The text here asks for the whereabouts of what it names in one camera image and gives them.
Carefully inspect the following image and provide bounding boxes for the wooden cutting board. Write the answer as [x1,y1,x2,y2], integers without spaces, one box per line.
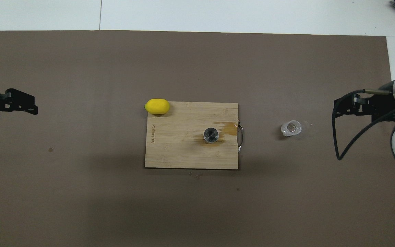
[145,102,239,170]

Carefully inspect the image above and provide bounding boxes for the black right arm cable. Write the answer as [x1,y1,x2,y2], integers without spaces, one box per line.
[332,89,395,161]

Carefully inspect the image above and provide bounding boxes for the yellow lemon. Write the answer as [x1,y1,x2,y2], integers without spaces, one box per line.
[145,98,170,115]

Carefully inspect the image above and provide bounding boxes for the brown paper table mat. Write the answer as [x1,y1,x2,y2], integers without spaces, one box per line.
[0,30,395,247]

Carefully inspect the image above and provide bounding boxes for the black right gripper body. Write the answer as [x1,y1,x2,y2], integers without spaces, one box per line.
[362,81,395,121]

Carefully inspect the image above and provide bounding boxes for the small clear glass cup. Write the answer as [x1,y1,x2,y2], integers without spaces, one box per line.
[281,120,302,137]

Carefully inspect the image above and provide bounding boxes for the steel double jigger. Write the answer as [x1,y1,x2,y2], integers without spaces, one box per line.
[203,127,219,143]

